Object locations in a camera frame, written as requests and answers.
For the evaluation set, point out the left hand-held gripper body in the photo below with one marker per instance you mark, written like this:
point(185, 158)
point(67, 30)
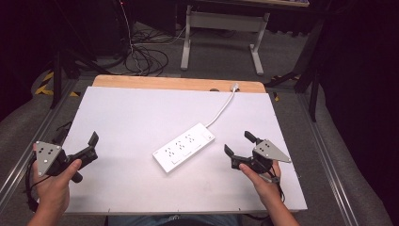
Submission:
point(47, 155)

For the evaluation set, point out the white power strip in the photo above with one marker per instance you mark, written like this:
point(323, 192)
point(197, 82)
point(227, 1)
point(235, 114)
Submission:
point(183, 147)

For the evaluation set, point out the white power plug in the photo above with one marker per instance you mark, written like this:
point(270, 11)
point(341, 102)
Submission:
point(234, 87)

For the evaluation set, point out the white metal desk frame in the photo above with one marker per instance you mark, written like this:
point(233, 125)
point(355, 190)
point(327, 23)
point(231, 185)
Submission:
point(224, 20)

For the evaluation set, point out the black tripod stand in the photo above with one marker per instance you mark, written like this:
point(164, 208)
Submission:
point(57, 78)

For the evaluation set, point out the yellow black floor tape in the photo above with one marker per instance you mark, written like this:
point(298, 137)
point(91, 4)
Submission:
point(47, 81)

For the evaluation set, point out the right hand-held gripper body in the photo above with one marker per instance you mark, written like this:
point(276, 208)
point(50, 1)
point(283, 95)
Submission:
point(268, 151)

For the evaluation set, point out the white table board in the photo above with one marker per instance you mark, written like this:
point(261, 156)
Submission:
point(138, 125)

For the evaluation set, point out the person's left hand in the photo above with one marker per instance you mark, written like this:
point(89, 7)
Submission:
point(51, 191)

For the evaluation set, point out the aluminium floor rail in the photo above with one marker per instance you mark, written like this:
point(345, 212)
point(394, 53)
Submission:
point(326, 160)
point(34, 138)

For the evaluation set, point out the black metal stand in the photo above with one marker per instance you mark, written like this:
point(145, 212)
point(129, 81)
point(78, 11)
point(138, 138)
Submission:
point(313, 91)

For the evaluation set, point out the person's right hand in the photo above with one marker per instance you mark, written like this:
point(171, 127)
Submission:
point(266, 188)

